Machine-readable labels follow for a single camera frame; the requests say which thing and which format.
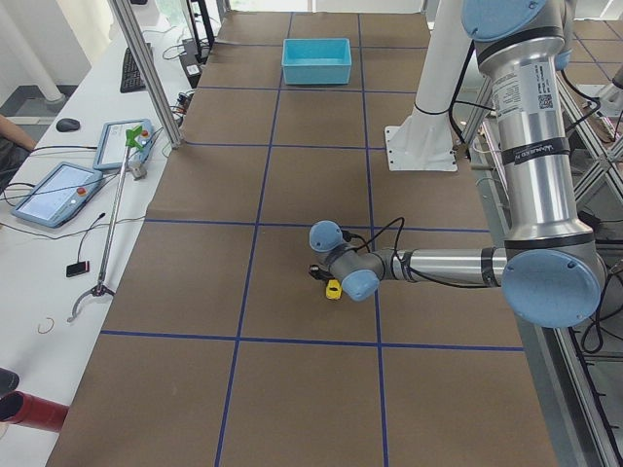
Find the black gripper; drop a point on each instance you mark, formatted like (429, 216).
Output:
(324, 278)

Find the yellow beetle toy car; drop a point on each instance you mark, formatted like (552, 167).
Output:
(333, 290)

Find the person forearm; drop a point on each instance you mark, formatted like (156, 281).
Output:
(16, 134)

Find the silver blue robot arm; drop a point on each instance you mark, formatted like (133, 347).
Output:
(548, 268)

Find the light blue plastic bin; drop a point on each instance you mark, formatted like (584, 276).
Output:
(316, 61)

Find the small black device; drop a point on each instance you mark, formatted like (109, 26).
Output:
(77, 268)

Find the far blue teach pendant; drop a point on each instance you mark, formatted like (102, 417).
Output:
(117, 137)

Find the blue teach pendant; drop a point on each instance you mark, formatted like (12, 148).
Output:
(117, 137)
(59, 196)

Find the black keyboard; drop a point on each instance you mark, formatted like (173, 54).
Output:
(131, 78)

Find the rubber band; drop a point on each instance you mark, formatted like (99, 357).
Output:
(46, 326)

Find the near blue teach pendant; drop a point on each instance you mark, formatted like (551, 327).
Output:
(59, 196)

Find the black computer mouse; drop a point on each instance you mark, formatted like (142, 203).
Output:
(67, 125)

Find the red cylinder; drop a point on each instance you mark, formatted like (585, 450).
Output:
(31, 411)

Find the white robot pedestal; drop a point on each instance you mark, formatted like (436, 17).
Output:
(424, 141)

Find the green handled reacher grabber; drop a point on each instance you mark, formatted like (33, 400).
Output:
(100, 288)

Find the aluminium frame post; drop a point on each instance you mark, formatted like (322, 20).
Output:
(141, 53)

